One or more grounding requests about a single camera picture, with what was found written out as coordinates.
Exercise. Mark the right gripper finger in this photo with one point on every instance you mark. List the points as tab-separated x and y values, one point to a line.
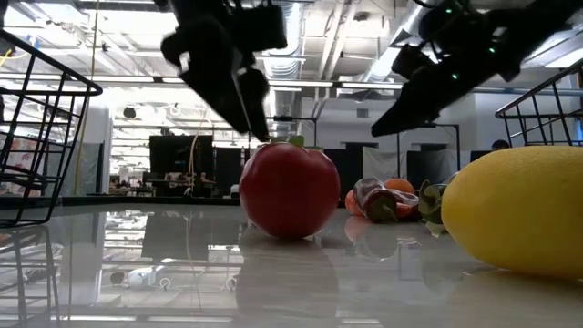
414	107

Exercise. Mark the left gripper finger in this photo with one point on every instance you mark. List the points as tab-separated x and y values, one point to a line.
257	95
218	86

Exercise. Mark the orange fruit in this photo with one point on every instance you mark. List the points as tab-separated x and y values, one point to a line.
400	184

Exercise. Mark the green cucumber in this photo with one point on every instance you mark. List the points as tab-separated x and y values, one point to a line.
430	200

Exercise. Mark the dark red chili pepper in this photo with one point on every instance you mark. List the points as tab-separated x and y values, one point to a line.
378	196

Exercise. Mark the red tomato green stem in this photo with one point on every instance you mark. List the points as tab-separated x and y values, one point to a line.
289	189

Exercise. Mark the yellow lemon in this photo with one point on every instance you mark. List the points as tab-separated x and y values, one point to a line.
519	209

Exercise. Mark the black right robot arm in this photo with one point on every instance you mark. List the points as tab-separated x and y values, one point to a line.
537	27

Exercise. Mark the black cabinet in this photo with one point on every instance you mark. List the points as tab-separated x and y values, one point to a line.
182	155

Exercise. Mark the person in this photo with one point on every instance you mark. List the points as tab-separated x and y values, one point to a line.
500	145

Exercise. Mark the white box device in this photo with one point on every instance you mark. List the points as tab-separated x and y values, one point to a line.
234	191

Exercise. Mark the black station frame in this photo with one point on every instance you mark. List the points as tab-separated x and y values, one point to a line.
451	125
282	118

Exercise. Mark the silver ventilation duct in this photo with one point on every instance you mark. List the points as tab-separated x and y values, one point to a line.
284	68

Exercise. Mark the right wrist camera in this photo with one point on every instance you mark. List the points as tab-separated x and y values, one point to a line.
410	61

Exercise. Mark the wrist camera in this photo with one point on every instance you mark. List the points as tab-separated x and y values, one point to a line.
262	27
410	61

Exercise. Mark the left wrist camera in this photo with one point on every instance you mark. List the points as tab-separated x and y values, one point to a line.
262	27

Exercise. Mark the black metal table frame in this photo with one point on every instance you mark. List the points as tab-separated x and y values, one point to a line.
136	200

